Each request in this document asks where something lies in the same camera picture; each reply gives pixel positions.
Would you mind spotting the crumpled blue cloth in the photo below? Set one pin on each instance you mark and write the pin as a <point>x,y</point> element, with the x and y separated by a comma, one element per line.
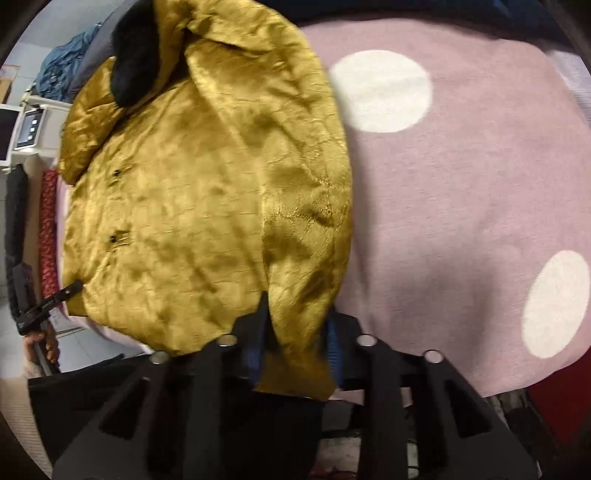
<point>64,64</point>

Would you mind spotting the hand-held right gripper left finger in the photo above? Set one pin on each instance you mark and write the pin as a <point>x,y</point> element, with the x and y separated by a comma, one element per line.
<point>203,406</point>

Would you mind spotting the white machine with screen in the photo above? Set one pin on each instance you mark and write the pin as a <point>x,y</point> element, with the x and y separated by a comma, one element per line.
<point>41,120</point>

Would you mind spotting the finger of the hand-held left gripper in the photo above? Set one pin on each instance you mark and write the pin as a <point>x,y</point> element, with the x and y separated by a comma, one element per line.
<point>64,293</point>

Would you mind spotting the red mat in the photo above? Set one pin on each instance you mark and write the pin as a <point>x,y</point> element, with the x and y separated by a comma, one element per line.
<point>563,397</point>

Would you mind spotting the folded red floral cloth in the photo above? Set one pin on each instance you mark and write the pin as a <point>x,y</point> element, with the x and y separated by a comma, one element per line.
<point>48,230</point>

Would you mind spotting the person's left forearm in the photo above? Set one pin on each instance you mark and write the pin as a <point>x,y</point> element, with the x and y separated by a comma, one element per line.
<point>23,406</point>

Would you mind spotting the navy blue garment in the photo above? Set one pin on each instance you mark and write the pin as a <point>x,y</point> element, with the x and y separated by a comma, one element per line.
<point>415,14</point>

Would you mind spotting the person's left hand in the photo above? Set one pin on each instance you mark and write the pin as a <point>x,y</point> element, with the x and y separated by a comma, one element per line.
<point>44,346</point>

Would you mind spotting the folded black quilted jacket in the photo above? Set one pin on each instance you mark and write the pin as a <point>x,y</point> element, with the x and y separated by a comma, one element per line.
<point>16,207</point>

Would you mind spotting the pink polka dot bedsheet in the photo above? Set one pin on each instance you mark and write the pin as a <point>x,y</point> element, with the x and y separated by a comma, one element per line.
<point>438,207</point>

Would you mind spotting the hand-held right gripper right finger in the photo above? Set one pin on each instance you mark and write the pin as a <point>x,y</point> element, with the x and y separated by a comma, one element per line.
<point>334,355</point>

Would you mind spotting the gold jacket with black collar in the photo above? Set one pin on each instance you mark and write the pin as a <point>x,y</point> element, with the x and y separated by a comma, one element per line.
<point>194,184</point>

